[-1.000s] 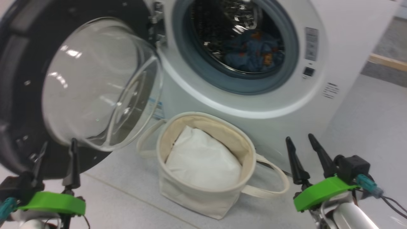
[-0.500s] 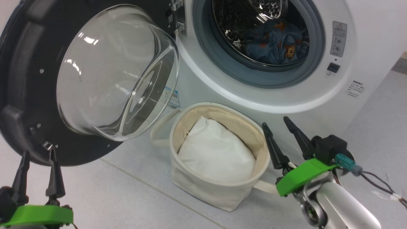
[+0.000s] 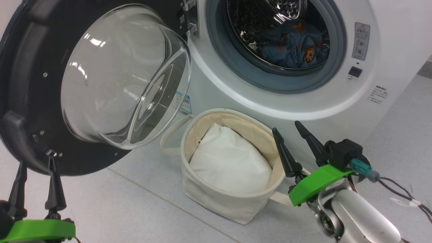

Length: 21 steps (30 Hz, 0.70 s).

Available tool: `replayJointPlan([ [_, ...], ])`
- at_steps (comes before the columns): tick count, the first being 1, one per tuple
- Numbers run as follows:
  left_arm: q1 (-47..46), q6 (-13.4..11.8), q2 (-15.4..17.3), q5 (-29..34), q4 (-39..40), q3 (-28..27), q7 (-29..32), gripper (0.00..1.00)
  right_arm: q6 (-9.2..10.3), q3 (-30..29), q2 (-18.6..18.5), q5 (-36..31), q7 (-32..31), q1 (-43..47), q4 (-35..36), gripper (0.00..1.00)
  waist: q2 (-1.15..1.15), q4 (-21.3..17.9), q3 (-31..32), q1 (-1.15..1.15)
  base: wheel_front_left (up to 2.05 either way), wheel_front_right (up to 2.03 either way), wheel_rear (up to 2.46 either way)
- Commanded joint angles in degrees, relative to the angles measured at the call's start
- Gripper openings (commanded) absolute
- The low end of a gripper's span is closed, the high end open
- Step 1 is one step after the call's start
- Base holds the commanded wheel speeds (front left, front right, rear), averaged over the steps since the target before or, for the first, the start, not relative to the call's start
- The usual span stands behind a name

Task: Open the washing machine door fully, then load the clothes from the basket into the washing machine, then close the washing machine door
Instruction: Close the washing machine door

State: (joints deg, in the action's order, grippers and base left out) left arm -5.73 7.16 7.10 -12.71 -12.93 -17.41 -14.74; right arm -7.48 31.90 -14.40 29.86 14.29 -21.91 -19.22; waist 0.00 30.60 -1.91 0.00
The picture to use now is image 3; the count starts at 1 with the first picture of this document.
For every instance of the blue bear print garment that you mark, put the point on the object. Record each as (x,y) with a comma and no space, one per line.
(290,50)

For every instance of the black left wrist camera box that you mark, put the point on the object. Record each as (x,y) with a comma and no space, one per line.
(5,212)

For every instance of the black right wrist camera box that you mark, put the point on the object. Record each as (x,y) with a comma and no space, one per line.
(344,153)

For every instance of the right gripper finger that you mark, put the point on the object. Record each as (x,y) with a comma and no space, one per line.
(288,158)
(315,146)

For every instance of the black washer door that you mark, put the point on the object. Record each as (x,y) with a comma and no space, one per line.
(20,67)

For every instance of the white garment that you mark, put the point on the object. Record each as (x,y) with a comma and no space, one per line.
(229,162)

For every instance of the white front-load washing machine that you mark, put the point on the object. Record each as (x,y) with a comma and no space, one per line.
(337,101)

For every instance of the cream canvas laundry basket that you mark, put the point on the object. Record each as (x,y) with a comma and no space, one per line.
(219,206)

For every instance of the metal door hinge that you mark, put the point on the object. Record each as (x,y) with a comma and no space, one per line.
(192,28)

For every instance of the black door latch socket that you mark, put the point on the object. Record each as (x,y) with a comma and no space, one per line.
(355,72)

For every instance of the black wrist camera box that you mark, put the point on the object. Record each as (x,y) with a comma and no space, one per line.
(344,153)
(5,212)

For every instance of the perforated steel washer drum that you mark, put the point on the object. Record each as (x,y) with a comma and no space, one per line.
(246,20)

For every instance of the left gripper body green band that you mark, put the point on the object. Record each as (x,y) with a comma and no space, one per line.
(40,230)

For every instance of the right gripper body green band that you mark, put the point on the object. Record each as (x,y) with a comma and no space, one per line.
(314,184)

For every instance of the grey warning sticker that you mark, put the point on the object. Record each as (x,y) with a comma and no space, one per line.
(360,42)

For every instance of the blue energy label sticker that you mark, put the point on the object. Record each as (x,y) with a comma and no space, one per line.
(185,103)

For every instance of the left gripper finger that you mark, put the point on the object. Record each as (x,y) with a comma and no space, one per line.
(55,192)
(18,199)

